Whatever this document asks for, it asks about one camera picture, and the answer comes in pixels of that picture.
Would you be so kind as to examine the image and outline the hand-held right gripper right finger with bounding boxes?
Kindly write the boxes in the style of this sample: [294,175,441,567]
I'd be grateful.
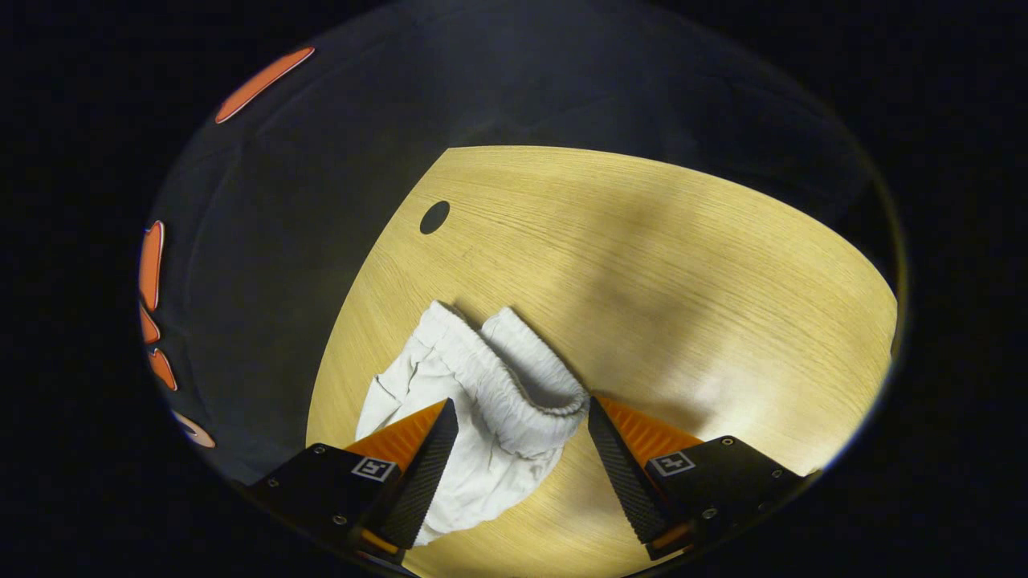
[587,396,812,561]

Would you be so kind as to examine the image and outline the white jeans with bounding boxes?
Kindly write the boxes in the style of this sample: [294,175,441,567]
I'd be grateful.
[355,300,591,547]

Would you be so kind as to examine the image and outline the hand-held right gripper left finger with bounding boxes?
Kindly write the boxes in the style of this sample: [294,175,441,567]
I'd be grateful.
[245,399,459,563]

